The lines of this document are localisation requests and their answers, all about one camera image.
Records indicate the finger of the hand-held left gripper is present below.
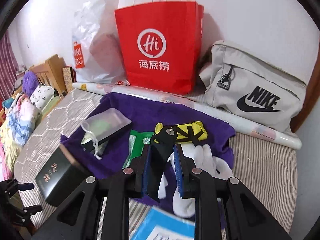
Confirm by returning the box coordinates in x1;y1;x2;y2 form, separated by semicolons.
4;179;34;193
15;204;43;220

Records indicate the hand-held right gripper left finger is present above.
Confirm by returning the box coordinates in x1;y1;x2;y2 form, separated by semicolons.
37;143;152;240

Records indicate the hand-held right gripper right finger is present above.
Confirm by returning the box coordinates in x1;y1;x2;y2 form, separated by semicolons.
174;143;293;240

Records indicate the white sock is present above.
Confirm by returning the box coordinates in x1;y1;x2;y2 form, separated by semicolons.
158;152;196;218
194;143;234;178

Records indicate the green wipes pack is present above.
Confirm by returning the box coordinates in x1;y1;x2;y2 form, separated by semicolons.
122;129;153;170

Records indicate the black tin box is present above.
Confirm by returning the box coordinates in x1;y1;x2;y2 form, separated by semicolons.
35;145;92;205

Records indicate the light green tissue pack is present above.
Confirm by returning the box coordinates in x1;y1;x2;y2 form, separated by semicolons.
86;116;118;140

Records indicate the mesh drawstring pouch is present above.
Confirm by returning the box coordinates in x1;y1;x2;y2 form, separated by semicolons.
81;108;132;160

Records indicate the blue tissue pack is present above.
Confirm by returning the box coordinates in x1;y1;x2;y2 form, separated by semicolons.
131;206;195;240

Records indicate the purple towel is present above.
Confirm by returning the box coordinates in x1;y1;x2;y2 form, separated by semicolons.
61;92;236;207

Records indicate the polka dot pillow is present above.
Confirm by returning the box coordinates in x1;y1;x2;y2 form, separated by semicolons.
30;85;55;110

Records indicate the rolled patterned paper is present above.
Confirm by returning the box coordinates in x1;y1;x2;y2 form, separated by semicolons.
72;82;300;150

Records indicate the purple plush toy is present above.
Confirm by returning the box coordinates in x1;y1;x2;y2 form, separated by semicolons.
23;71;38;94

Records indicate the patterned notebook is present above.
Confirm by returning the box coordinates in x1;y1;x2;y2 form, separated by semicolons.
62;66;75;93

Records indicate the grey sports bag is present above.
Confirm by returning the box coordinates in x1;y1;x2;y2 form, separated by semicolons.
199;40;309;133

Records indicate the wooden headboard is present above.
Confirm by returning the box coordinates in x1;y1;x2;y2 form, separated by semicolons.
29;54;67;98

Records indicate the red paper bag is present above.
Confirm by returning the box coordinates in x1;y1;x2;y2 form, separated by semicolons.
114;0;204;95

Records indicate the white plastic shopping bag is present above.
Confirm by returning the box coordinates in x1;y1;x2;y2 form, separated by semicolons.
72;0;130;84

